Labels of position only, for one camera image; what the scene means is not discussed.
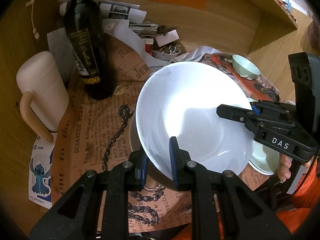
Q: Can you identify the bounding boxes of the mint green plate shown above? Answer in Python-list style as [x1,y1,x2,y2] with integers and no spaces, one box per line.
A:
[248,141,279,176]

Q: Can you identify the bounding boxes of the small mint green bowl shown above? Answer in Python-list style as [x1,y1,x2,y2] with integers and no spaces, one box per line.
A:
[232,54,261,80]

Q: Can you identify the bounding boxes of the white bowl black spots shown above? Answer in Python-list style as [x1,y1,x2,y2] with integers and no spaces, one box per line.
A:
[136,62,254,178]

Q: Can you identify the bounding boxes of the pinkish grey bowl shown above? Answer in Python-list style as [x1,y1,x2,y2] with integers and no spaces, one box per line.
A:
[129,115,175,190]

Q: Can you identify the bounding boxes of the person's right hand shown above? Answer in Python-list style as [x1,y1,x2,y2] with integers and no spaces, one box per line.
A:
[277,154,292,183]

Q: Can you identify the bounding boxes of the Stitch cartoon sticker card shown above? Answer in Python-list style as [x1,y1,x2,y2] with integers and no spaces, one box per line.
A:
[28,133,57,209]

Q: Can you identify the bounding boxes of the printed newspaper table cover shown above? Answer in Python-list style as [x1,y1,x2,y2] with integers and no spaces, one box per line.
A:
[51,36,191,233]

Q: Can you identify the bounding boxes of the small dish with trinkets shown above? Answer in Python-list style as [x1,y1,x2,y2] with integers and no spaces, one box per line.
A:
[151,43,182,61]

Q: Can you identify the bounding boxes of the pink striped curtain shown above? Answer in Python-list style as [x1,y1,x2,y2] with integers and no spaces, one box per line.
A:
[307,15,320,53]

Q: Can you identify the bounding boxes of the wooden shelf board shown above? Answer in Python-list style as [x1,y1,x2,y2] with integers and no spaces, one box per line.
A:
[254,0,298,30]

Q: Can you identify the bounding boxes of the cream plastic mug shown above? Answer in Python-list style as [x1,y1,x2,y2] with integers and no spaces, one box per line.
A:
[16,51,69,143]

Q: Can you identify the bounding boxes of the white paper sheet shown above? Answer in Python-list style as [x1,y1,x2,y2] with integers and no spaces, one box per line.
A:
[102,18,170,68]

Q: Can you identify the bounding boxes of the stack of newspapers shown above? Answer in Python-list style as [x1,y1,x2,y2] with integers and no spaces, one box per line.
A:
[60,0,181,46]

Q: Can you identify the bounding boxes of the dark wine bottle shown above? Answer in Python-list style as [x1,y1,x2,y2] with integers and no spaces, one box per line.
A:
[63,0,116,100]

